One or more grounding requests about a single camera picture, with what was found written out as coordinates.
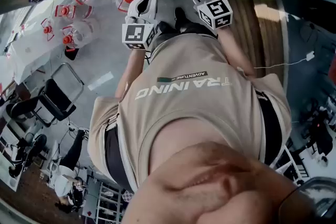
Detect black and white small appliance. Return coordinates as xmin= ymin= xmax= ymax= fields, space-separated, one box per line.
xmin=64 ymin=46 xmax=80 ymax=61

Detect person's eyeglasses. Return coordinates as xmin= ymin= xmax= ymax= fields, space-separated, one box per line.
xmin=277 ymin=177 xmax=336 ymax=224

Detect person's right forearm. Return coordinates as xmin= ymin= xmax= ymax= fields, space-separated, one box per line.
xmin=217 ymin=27 xmax=257 ymax=78

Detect group of clear water jugs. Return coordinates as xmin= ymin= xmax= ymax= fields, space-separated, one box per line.
xmin=40 ymin=0 xmax=144 ymax=54

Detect person's beige shirt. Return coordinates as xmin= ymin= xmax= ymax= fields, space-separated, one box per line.
xmin=87 ymin=33 xmax=292 ymax=194

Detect checkered calibration board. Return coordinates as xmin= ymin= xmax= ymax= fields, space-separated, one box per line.
xmin=121 ymin=189 xmax=132 ymax=203

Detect person's face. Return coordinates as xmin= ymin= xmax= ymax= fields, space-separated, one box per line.
xmin=121 ymin=141 xmax=316 ymax=224

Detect black device with red light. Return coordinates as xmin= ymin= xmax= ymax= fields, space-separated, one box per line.
xmin=301 ymin=106 xmax=334 ymax=158

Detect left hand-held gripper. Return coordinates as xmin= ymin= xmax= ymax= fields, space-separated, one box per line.
xmin=122 ymin=0 xmax=159 ymax=51

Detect black mesh office chair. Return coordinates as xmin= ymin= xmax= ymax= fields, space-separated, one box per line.
xmin=5 ymin=95 xmax=47 ymax=128

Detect person's shoe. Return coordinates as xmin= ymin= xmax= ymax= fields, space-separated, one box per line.
xmin=157 ymin=20 xmax=173 ymax=35
xmin=174 ymin=7 xmax=187 ymax=32

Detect metal framed black folding chair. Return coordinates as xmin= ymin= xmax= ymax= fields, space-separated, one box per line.
xmin=39 ymin=62 xmax=85 ymax=122

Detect person's right shoe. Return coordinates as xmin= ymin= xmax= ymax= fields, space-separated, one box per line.
xmin=174 ymin=7 xmax=187 ymax=32

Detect person's left shoe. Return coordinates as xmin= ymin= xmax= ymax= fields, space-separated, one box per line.
xmin=157 ymin=20 xmax=173 ymax=35

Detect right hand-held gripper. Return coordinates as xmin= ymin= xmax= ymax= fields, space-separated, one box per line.
xmin=183 ymin=0 xmax=234 ymax=30

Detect person's left forearm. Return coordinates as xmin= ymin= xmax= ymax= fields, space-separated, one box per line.
xmin=114 ymin=47 xmax=149 ymax=100

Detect black shoulder strap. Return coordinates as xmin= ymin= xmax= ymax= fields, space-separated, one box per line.
xmin=258 ymin=91 xmax=283 ymax=166
xmin=104 ymin=125 xmax=133 ymax=192

